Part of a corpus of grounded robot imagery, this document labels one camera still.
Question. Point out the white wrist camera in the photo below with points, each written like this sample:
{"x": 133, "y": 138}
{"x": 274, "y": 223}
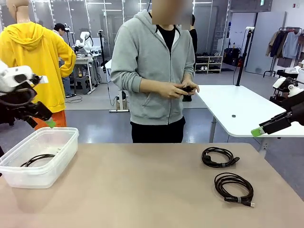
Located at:
{"x": 42, "y": 79}
{"x": 278, "y": 83}

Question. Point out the person's right hand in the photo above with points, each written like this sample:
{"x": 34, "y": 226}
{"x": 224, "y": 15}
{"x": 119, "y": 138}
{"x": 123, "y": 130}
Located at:
{"x": 172, "y": 90}

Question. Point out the person's left hand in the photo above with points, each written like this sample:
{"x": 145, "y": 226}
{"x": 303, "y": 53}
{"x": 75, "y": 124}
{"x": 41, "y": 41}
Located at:
{"x": 192, "y": 85}

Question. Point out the black bags pile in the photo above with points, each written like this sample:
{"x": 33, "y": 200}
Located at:
{"x": 230, "y": 55}

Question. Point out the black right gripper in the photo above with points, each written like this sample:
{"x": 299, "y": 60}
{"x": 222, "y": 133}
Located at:
{"x": 297, "y": 109}

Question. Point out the wooden shoe rack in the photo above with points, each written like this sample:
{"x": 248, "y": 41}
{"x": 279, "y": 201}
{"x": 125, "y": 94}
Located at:
{"x": 211, "y": 64}

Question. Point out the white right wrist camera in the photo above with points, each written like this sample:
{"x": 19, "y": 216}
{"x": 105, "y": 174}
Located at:
{"x": 278, "y": 83}

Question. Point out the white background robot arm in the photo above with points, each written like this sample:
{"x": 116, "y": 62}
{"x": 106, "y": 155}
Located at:
{"x": 84, "y": 38}

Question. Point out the clothes rack with garments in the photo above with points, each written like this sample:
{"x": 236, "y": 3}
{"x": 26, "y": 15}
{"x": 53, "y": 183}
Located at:
{"x": 289, "y": 45}

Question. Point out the person's left forearm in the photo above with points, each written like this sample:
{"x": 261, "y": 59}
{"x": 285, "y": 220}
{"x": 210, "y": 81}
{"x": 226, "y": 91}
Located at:
{"x": 188, "y": 76}

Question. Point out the clear plastic storage container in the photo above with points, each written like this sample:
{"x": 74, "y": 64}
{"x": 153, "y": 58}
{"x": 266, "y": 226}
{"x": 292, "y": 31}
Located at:
{"x": 28, "y": 180}

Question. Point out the background robot work table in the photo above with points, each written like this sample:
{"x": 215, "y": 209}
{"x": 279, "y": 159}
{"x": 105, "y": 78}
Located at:
{"x": 82, "y": 61}

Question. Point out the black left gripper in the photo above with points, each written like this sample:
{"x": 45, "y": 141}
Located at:
{"x": 16, "y": 104}

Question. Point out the person's right forearm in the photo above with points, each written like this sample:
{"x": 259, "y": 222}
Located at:
{"x": 152, "y": 85}

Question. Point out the black tripod pole white top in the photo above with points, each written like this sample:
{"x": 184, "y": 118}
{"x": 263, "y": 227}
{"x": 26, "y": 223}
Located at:
{"x": 244, "y": 52}

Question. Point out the person in grey hoodie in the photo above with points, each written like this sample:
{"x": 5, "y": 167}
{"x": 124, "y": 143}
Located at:
{"x": 147, "y": 59}

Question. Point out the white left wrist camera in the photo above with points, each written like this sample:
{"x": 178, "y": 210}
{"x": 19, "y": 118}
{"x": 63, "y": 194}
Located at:
{"x": 42, "y": 79}

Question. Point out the dark grey step stool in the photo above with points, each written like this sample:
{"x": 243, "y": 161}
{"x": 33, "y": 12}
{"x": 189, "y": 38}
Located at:
{"x": 80, "y": 85}

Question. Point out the white side table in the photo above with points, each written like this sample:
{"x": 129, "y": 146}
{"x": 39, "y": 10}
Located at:
{"x": 237, "y": 102}

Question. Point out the background person with cap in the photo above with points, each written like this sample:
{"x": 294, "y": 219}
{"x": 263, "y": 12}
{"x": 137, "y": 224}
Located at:
{"x": 59, "y": 27}

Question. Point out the white standing desk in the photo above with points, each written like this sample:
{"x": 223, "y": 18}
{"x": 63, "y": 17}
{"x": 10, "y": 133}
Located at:
{"x": 108, "y": 65}

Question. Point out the yellow hoodie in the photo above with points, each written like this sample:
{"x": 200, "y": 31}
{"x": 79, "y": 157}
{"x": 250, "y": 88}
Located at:
{"x": 47, "y": 59}

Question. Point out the orange trousers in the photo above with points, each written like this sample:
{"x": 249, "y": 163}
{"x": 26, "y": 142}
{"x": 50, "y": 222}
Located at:
{"x": 60, "y": 118}

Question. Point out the thin black camera tripod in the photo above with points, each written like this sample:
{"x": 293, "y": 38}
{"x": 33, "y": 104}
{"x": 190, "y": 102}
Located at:
{"x": 101, "y": 47}

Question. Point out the beige mannequin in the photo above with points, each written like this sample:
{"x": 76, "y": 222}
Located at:
{"x": 21, "y": 12}

